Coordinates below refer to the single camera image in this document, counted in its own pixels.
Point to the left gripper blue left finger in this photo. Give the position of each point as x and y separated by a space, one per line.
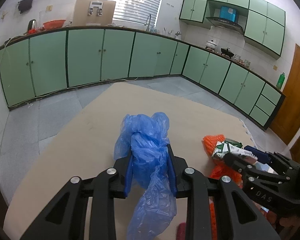
64 216

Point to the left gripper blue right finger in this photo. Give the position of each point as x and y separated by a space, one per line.
236 215

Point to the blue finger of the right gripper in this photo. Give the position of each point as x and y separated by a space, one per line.
262 157
236 163

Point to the green white milk carton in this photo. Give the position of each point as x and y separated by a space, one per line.
228 146

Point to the blue plastic bag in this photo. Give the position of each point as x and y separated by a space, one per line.
146 138

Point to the red paper bag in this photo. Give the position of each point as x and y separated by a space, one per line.
181 231

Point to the lower green kitchen cabinets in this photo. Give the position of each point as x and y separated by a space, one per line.
41 64

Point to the kitchen faucet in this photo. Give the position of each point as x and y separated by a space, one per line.
148 22

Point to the orange red foam net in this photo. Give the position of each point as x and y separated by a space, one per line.
220 170

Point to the wooden door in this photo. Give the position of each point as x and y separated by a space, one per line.
286 124

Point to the green bottle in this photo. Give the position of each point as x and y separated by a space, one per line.
280 81

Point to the black wok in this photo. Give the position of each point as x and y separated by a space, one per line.
227 52

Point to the white cooking pot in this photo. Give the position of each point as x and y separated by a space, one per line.
211 45

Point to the range hood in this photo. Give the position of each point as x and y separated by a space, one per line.
226 24

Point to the blue box above hood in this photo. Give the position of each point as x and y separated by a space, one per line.
228 13

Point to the electric kettle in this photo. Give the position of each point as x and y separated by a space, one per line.
32 25

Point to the red plastic basin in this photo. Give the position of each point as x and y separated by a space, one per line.
54 24

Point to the cardboard box on counter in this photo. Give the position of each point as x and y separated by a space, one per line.
93 12

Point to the upper green wall cabinets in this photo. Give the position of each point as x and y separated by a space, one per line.
263 23

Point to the dark towel on rail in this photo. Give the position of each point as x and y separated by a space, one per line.
24 5

